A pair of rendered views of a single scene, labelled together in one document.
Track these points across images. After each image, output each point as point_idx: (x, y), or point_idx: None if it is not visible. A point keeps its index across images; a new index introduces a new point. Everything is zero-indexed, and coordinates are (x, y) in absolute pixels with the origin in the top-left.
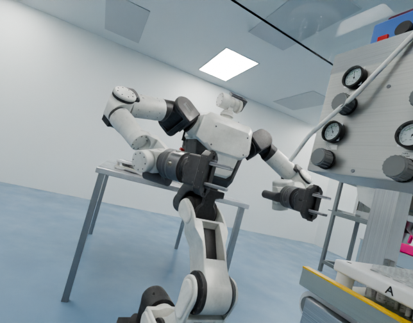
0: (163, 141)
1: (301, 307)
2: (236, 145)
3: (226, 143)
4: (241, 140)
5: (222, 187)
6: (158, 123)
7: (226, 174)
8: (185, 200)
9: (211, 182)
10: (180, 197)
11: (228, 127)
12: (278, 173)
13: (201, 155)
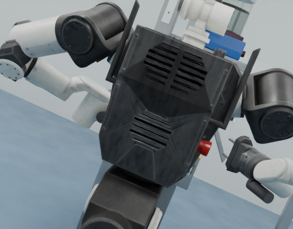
0: (276, 158)
1: (191, 173)
2: (165, 82)
3: (181, 92)
4: (163, 68)
5: (228, 154)
6: (291, 137)
7: (148, 131)
8: (162, 213)
9: (228, 157)
10: (146, 226)
11: (196, 68)
12: (42, 56)
13: (252, 146)
